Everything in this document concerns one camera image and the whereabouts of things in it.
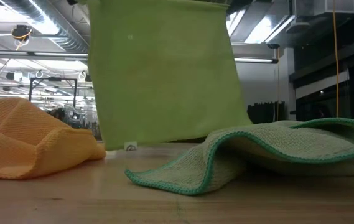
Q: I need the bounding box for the black curtain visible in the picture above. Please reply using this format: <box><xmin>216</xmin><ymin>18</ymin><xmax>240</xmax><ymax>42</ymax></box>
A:
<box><xmin>246</xmin><ymin>100</ymin><xmax>287</xmax><ymax>124</ymax></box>

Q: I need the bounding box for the ceiling cable reel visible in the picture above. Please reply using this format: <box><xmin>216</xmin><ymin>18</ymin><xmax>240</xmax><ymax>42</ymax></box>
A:
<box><xmin>11</xmin><ymin>24</ymin><xmax>34</xmax><ymax>44</ymax></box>

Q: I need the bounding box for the ceiling light strip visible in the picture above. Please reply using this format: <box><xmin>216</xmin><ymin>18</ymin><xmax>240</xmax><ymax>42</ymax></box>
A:
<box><xmin>0</xmin><ymin>50</ymin><xmax>89</xmax><ymax>62</ymax></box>

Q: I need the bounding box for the silver ceiling duct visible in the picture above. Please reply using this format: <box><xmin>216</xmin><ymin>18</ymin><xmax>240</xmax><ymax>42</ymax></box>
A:
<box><xmin>1</xmin><ymin>0</ymin><xmax>90</xmax><ymax>54</ymax></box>

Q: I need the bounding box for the pale green teal-edged towel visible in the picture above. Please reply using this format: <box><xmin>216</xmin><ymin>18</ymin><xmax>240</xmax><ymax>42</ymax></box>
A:
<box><xmin>124</xmin><ymin>117</ymin><xmax>354</xmax><ymax>197</ymax></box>

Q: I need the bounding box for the white ceiling unit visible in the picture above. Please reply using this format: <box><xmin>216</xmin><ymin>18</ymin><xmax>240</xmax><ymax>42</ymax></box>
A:
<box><xmin>285</xmin><ymin>0</ymin><xmax>354</xmax><ymax>34</ymax></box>

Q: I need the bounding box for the lime green microfiber towel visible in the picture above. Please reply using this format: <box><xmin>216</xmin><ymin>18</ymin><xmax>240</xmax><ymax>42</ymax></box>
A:
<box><xmin>86</xmin><ymin>0</ymin><xmax>253</xmax><ymax>152</ymax></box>

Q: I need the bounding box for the orange microfiber towel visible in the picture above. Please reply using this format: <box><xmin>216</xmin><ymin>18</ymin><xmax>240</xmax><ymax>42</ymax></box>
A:
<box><xmin>0</xmin><ymin>96</ymin><xmax>107</xmax><ymax>180</ymax></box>

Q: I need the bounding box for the black stand frame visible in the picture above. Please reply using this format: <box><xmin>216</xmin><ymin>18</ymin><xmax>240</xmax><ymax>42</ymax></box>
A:
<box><xmin>28</xmin><ymin>77</ymin><xmax>78</xmax><ymax>110</ymax></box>

